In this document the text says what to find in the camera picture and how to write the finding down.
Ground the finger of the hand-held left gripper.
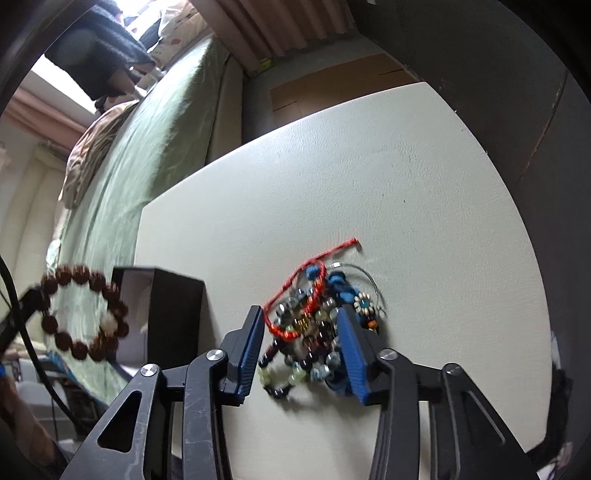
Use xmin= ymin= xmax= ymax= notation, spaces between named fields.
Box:
xmin=0 ymin=285 xmax=47 ymax=354

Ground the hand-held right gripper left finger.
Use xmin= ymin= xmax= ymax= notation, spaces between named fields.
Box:
xmin=60 ymin=305 xmax=266 ymax=480

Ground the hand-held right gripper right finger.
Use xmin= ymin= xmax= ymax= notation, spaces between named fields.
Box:
xmin=336 ymin=305 xmax=541 ymax=480

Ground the pile of beaded bracelets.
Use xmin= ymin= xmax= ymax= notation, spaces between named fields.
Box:
xmin=257 ymin=261 xmax=389 ymax=400

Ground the red cord bracelet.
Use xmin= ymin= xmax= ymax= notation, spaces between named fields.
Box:
xmin=262 ymin=237 xmax=361 ymax=343

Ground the brown wooden bead bracelet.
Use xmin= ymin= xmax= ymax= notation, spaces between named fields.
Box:
xmin=39 ymin=263 xmax=130 ymax=363

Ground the black jewelry box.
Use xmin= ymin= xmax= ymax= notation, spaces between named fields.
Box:
xmin=112 ymin=266 xmax=207 ymax=371

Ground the person's left forearm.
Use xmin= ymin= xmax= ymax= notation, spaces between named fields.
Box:
xmin=0 ymin=364 xmax=66 ymax=480

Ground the brown crumpled blanket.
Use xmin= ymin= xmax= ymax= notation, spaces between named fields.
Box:
xmin=58 ymin=100 xmax=140 ymax=209

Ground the pink curtain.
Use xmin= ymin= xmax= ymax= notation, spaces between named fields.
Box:
xmin=0 ymin=87 xmax=89 ymax=145

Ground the bed with green sheet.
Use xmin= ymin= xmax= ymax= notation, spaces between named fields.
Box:
xmin=45 ymin=36 xmax=232 ymax=409

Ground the brown cardboard sheet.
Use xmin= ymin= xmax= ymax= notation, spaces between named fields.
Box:
xmin=270 ymin=52 xmax=419 ymax=126

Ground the dark hanging garment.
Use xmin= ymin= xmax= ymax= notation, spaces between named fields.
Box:
xmin=45 ymin=0 xmax=156 ymax=101

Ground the floral pillow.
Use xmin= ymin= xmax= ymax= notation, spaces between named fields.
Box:
xmin=137 ymin=8 xmax=214 ymax=62

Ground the beige pleated curtain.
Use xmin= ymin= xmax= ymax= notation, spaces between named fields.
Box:
xmin=189 ymin=0 xmax=366 ymax=71

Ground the black cable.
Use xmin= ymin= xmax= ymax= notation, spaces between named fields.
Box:
xmin=0 ymin=255 xmax=89 ymax=435

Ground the silver wire hoop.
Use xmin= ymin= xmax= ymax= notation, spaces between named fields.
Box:
xmin=329 ymin=262 xmax=385 ymax=311

